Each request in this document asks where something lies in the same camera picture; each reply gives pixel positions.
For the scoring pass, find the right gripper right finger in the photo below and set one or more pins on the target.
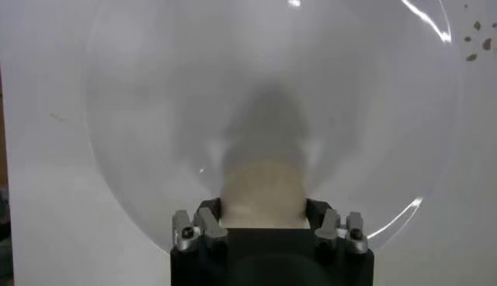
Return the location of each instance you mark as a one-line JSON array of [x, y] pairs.
[[326, 229]]

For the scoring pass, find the white round plate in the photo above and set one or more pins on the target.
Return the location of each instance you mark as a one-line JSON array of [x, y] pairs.
[[155, 97]]

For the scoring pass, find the dark crumbs scatter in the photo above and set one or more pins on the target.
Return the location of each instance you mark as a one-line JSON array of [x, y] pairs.
[[486, 43]]

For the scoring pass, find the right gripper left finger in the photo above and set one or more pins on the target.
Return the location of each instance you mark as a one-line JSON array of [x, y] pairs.
[[211, 229]]

